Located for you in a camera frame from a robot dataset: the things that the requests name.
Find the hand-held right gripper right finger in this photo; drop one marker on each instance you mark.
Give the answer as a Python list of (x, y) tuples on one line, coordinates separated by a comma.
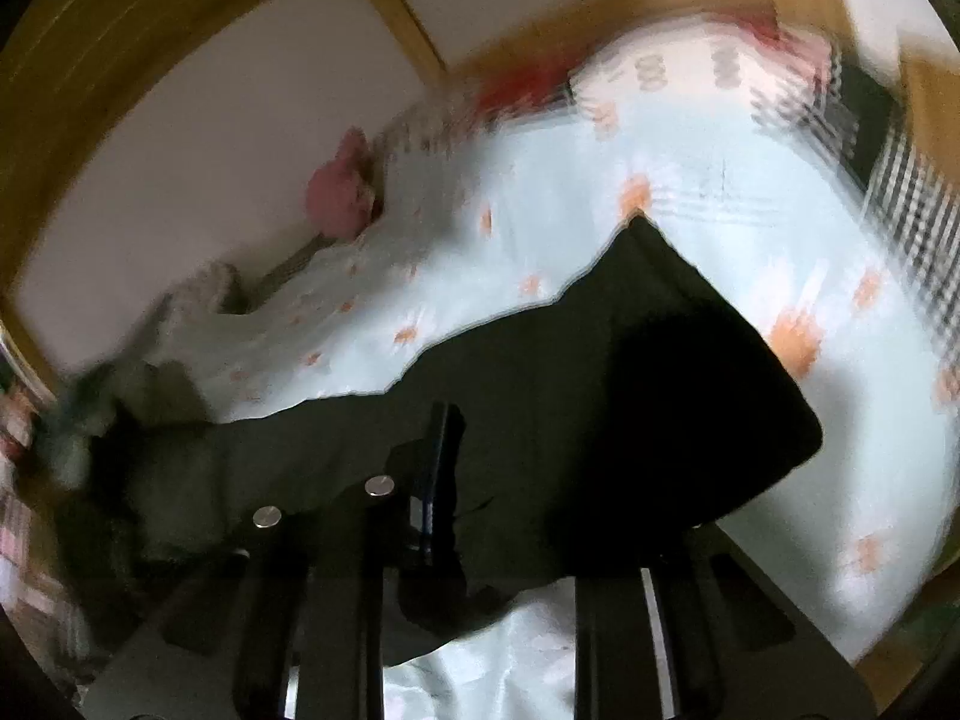
[(615, 652)]

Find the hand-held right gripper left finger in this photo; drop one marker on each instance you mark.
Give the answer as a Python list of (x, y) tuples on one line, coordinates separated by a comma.
[(439, 465)]

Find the black jacket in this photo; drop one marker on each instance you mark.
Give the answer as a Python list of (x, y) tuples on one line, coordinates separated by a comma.
[(562, 390)]

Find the grey knit sweater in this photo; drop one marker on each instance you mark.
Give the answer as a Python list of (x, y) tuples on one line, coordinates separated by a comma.
[(161, 465)]

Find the pink plush toy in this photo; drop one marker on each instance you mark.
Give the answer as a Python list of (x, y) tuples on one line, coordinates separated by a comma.
[(341, 187)]

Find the light blue daisy bed sheet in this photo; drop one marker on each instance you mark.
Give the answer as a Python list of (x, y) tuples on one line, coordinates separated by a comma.
[(600, 165)]

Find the red cloth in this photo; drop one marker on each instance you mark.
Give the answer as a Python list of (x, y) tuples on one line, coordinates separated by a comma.
[(517, 90)]

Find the black and white checked cloth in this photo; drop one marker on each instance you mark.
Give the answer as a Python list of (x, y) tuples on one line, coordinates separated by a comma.
[(900, 187)]

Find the wooden bed frame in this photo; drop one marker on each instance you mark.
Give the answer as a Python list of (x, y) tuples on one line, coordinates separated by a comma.
[(570, 22)]

